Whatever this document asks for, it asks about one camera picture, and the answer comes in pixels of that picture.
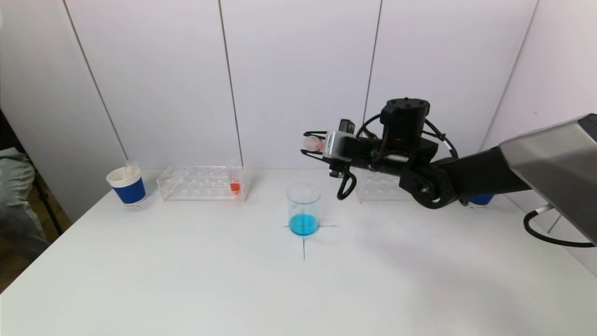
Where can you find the grey trouser leg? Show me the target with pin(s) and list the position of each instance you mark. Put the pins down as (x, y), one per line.
(18, 200)

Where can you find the clear acrylic test tube rack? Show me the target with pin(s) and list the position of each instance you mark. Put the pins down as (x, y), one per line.
(196, 184)
(378, 186)

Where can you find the test tube with red pigment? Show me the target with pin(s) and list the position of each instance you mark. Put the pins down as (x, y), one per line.
(234, 186)
(315, 143)

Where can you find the test tube with blue pigment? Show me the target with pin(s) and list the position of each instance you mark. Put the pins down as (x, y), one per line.
(133, 168)

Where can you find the blue and white paper cup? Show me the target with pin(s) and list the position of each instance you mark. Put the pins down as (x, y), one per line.
(129, 190)
(480, 199)

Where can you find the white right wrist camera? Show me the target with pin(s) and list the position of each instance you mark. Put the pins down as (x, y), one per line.
(338, 144)

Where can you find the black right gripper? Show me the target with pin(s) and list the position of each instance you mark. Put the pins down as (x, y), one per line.
(334, 148)

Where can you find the black tripod stand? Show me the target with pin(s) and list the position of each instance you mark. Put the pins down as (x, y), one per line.
(49, 205)

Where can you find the clear glass beaker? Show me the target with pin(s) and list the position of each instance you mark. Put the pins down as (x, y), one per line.
(303, 219)

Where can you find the grey and black right robot arm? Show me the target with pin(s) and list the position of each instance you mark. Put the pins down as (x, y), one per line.
(489, 172)

